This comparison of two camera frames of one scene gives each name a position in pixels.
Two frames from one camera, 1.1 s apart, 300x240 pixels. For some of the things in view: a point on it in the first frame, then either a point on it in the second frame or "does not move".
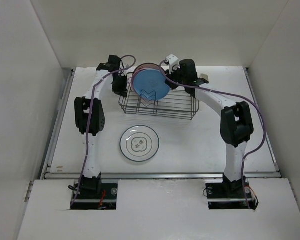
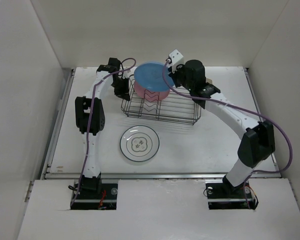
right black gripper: [171, 84] does not move
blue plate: [150, 84] does not move
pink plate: [147, 66] -> [153, 96]
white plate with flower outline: [139, 143] does not move
